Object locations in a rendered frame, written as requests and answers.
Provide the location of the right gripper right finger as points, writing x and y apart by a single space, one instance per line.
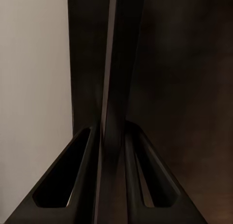
172 205

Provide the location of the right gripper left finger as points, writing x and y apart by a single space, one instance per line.
65 193

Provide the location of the cabinet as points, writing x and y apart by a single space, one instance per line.
166 65

